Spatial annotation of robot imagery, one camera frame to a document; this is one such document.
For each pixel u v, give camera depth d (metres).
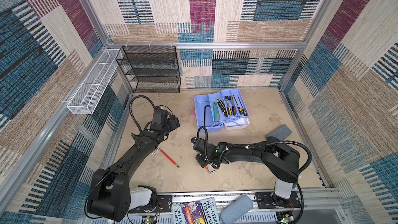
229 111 0.93
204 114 1.06
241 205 0.70
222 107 0.99
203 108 1.08
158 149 0.90
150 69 1.11
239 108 0.94
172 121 0.78
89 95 0.94
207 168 0.83
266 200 0.73
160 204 0.73
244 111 0.93
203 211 0.70
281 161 0.47
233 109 0.94
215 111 0.97
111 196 0.40
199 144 0.68
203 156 0.67
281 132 0.94
